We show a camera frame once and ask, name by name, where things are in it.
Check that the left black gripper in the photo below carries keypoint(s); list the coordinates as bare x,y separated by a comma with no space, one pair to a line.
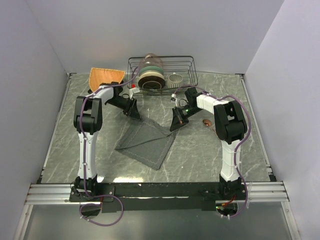
131,110

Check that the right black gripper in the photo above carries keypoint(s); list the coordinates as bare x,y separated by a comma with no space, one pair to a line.
178,121

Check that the grey cloth napkin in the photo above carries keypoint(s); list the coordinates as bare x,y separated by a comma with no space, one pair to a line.
147,142

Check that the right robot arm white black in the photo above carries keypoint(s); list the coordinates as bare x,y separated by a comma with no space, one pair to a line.
232,126

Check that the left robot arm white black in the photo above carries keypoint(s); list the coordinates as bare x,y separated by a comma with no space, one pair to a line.
88,121

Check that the copper spoon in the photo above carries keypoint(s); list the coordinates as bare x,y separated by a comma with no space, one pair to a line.
208,123

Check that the brown dark bowl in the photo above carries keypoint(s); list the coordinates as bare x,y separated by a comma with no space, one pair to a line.
151,83

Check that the striped grey ceramic cup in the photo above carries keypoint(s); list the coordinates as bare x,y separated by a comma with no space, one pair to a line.
174,81

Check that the green plate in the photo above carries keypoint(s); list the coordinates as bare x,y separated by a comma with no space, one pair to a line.
151,68

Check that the woven orange wicker tray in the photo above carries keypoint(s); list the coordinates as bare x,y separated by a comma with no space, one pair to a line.
100,76

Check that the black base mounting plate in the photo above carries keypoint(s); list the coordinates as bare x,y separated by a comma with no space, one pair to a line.
113,197

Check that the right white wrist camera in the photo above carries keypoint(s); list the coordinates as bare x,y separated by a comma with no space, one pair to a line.
174,99

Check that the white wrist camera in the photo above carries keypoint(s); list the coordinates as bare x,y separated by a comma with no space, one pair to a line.
133,90
174,99

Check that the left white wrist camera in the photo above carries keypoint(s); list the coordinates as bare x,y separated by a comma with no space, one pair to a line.
133,90

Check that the black wire dish rack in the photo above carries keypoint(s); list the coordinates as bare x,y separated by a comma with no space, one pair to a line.
180,64

